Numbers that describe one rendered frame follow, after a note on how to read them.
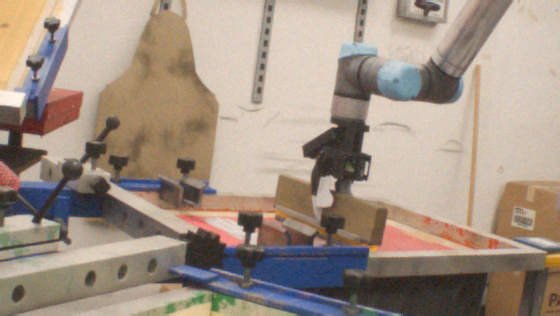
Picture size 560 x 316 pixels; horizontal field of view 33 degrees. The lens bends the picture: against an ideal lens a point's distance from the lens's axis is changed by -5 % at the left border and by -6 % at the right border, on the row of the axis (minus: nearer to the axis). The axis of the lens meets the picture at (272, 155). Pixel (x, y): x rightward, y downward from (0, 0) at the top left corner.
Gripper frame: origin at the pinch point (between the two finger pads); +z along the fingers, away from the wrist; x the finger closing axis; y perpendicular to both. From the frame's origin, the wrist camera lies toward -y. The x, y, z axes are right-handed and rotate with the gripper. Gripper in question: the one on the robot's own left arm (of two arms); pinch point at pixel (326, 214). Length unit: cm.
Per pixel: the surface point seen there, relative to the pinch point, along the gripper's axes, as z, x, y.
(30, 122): -1, -37, -87
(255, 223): -5.8, -35.7, 30.7
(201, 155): 24, 73, -192
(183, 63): -12, 61, -194
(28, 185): -4, -65, 3
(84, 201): -2, -55, 4
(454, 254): 0.0, 9.0, 30.5
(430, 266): 2.1, 3.0, 30.9
